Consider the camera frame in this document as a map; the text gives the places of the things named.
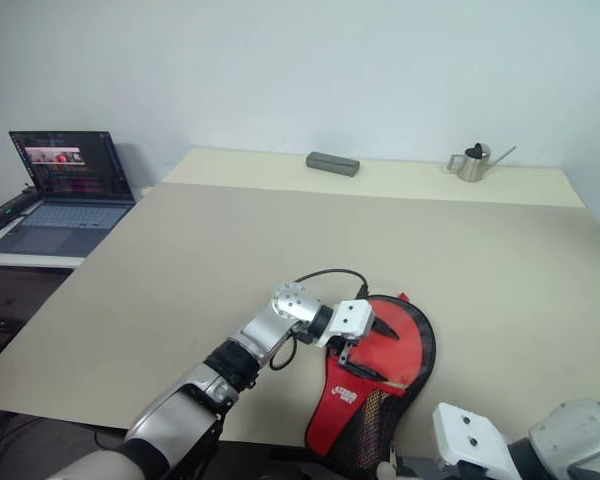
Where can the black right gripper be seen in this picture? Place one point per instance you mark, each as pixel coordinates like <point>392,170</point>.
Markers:
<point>420,470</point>

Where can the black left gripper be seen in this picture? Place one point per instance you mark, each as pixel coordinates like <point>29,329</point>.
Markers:
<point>345,347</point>

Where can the black red paddle case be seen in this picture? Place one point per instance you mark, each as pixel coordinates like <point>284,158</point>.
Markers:
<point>342,415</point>

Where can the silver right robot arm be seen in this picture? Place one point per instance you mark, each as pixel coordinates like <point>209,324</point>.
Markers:
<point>580,430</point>

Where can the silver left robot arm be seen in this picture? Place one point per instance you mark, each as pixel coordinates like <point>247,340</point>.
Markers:
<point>260,330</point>

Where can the grey rectangular box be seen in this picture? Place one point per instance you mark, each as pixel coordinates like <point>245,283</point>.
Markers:
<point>332,163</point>

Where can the silver metal watering can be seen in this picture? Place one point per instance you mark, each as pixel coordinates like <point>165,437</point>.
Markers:
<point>472,167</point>

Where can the dark open laptop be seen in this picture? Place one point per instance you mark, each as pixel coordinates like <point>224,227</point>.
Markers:
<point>65,225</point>

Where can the black device with green light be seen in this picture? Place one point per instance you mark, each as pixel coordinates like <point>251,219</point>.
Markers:
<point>7,210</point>

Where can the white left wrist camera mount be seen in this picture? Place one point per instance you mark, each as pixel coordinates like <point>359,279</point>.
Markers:
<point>350,317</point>

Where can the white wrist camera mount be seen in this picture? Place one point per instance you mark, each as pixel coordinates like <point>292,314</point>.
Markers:
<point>350,317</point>
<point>470,440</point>

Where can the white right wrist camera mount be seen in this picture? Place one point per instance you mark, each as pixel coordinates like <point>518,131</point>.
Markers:
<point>470,440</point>

